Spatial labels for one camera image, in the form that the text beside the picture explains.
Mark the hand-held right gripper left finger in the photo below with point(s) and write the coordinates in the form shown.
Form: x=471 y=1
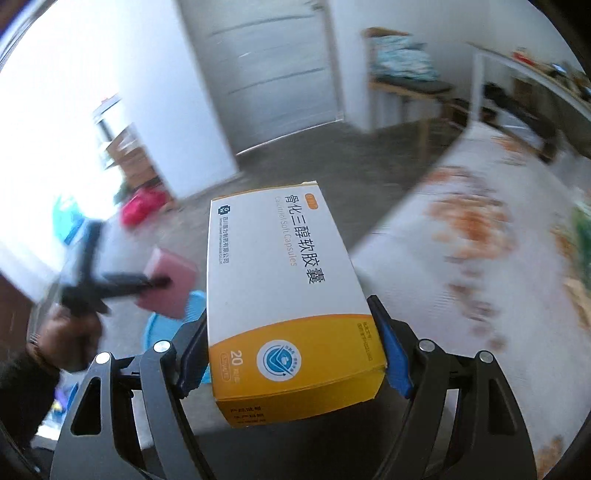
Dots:
x=194 y=355

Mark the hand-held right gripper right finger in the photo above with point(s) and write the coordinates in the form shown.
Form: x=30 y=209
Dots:
x=395 y=357

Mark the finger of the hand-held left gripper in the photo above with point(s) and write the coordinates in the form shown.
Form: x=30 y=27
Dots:
x=134 y=281

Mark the pink bubble-wrapped sponge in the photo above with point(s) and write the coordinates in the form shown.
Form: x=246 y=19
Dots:
x=171 y=281

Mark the blue plastic basket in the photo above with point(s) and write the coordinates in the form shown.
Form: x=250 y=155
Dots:
x=157 y=330

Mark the white and yellow medicine box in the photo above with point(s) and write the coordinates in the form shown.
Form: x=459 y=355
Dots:
x=277 y=277

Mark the person's left forearm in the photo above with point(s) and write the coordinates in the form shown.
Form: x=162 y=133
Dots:
x=23 y=392

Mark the person's left hand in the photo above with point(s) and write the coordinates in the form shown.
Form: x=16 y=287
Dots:
x=69 y=337

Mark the teal plastic bag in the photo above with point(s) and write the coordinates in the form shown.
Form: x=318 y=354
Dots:
x=67 y=217

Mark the red plastic bag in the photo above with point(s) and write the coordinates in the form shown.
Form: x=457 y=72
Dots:
x=143 y=205

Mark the floral tablecloth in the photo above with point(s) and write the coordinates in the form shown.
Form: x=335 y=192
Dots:
x=485 y=300

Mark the wooden shelf unit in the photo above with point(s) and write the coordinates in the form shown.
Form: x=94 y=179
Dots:
x=138 y=170

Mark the white door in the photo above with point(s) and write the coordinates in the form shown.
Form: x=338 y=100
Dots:
x=272 y=83

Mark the wooden chair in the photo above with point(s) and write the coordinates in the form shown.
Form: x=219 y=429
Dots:
x=411 y=87

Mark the black plastic bag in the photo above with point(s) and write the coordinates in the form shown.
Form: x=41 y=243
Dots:
x=501 y=99

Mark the white metal table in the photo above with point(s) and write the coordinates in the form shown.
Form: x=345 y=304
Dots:
x=478 y=83

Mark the floral cloth bundle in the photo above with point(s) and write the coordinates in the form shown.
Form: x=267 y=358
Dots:
x=401 y=57

